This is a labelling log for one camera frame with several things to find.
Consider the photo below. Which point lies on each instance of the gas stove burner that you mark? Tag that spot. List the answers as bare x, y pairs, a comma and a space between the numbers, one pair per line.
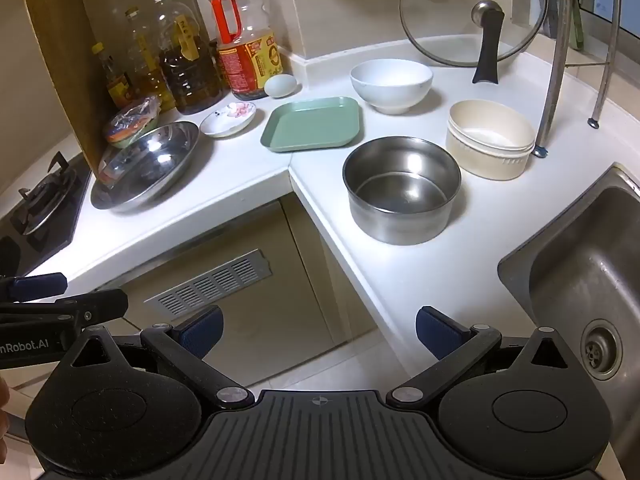
45, 195

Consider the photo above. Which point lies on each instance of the white ceramic bowl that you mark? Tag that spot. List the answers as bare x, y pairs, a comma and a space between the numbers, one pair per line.
391, 85

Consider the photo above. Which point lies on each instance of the large dark oil bottle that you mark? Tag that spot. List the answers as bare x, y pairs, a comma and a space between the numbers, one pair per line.
190, 70

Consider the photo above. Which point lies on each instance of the glass pot lid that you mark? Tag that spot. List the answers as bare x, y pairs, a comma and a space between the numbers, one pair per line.
450, 15

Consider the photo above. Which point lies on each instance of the window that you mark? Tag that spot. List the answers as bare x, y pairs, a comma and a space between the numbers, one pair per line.
607, 5

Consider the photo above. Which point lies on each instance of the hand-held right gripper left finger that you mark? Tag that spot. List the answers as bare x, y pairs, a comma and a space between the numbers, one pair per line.
200, 331

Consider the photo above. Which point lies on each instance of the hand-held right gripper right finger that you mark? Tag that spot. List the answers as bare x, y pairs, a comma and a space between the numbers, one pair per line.
440, 332

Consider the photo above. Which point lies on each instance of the metal vent grille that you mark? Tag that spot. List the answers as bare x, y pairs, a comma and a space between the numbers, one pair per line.
210, 285

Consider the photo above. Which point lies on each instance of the large light oil bottle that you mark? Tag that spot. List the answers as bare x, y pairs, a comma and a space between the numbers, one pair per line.
145, 70

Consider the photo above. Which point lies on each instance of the small white patterned saucer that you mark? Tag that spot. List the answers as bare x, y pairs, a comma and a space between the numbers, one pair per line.
227, 117

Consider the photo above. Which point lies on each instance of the green square plate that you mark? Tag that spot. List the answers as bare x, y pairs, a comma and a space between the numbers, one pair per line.
312, 125

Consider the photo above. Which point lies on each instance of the beige cabinet door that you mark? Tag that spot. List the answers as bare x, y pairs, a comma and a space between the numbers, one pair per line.
280, 310

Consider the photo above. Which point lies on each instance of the steel deep bowl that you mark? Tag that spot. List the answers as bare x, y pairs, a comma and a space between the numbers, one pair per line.
400, 195

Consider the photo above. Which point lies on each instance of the small yellow-cap sauce bottle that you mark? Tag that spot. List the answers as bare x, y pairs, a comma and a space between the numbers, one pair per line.
116, 82

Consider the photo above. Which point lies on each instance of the red label clear bottle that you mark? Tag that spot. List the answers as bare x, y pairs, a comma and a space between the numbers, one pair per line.
247, 55

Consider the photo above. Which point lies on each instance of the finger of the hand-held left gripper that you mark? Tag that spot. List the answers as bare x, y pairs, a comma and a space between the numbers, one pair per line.
40, 286
102, 303

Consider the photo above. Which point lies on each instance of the steel sink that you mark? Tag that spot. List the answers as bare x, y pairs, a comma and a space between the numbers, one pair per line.
575, 260

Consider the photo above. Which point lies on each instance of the wooden cutting board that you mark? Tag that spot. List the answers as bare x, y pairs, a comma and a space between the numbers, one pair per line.
70, 60

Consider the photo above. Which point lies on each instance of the metal rack legs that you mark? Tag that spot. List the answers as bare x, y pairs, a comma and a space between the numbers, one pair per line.
552, 85

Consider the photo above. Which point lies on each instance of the shallow steel plate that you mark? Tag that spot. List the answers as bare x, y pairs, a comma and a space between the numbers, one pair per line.
145, 165

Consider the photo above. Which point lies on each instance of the white egg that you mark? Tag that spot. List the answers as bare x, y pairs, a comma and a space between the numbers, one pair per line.
280, 86

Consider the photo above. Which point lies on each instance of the sink drain strainer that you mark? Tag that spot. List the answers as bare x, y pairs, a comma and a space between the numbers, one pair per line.
601, 350

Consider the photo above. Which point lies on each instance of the colourful bowl with plastic wrap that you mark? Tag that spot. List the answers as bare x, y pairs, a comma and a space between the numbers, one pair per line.
127, 127

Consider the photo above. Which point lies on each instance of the cream ribbed bowl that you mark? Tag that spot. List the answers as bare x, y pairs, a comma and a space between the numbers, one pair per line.
487, 142

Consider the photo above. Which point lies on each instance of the black gas stove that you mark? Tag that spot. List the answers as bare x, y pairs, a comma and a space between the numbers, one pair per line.
65, 225

